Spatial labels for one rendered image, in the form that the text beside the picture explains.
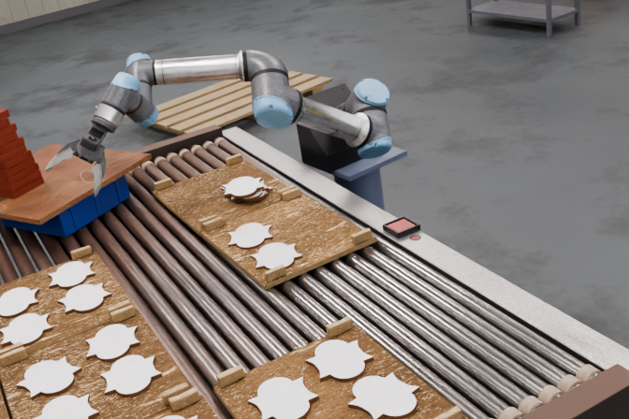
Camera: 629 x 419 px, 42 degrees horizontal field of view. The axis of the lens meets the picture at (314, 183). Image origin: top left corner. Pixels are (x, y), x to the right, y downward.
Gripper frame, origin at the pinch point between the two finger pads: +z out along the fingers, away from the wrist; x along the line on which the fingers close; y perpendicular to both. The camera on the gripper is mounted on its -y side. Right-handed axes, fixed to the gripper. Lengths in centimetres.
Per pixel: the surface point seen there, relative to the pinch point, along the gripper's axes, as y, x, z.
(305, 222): -8, -63, -21
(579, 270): 77, -208, -75
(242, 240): -9, -49, -7
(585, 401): -104, -100, 0
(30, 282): 7.4, -3.6, 28.6
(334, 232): -19, -69, -20
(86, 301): -13.9, -18.3, 25.8
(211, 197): 25, -40, -19
